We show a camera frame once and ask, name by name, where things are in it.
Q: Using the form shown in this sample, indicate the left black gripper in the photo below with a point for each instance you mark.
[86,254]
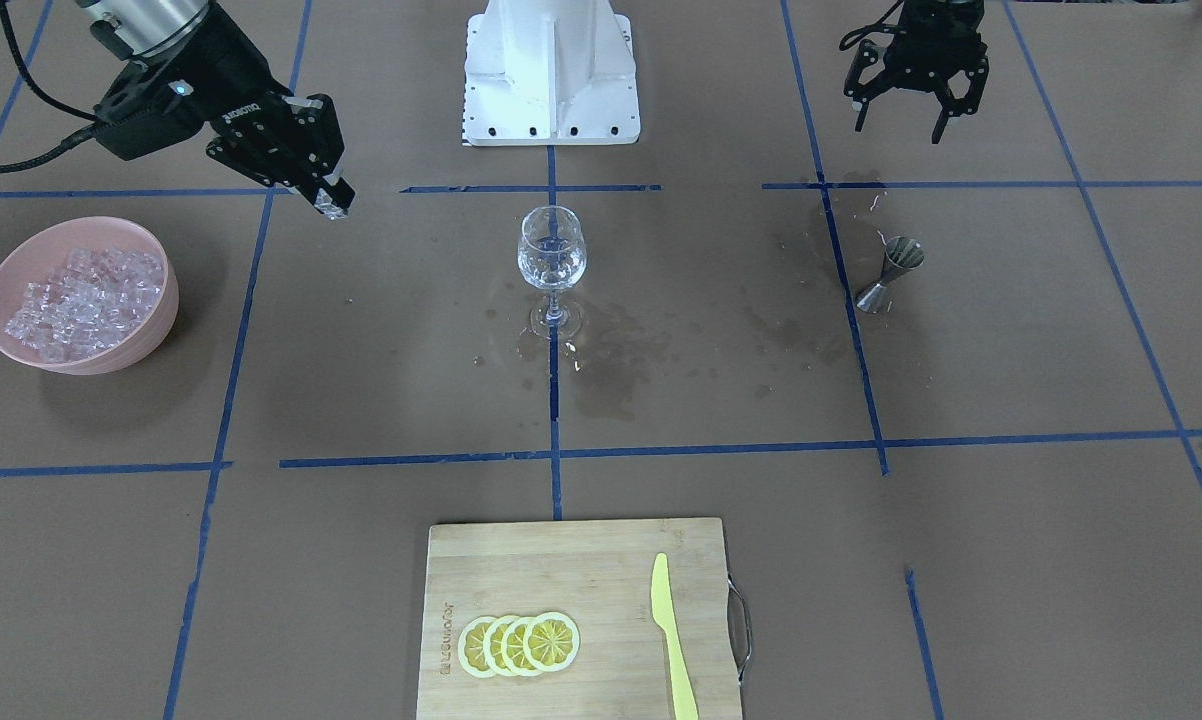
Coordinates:
[923,58]

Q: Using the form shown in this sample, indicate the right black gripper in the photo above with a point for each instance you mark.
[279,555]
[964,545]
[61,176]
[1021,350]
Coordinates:
[229,85]

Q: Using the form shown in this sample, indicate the steel double jigger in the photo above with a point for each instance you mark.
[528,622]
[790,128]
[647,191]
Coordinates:
[901,255]

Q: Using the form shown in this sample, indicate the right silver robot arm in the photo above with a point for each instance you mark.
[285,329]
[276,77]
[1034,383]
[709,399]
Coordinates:
[146,15]

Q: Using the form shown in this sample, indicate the clear wine glass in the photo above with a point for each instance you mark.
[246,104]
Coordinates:
[552,257]

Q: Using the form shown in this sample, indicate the clear ice cube pile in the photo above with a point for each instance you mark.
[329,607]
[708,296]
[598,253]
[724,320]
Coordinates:
[91,303]

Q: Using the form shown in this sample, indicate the pink ribbed bowl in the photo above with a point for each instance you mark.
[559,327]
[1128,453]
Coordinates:
[34,259]

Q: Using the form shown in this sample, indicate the bamboo cutting board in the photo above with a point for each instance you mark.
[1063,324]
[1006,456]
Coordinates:
[599,573]

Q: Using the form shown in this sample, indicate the lemon slice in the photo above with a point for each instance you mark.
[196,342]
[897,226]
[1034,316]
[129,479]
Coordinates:
[551,642]
[513,650]
[472,656]
[492,645]

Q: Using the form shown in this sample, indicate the yellow plastic knife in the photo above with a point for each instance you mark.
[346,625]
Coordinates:
[683,702]

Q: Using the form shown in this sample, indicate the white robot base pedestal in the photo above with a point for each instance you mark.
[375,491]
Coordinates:
[540,73]

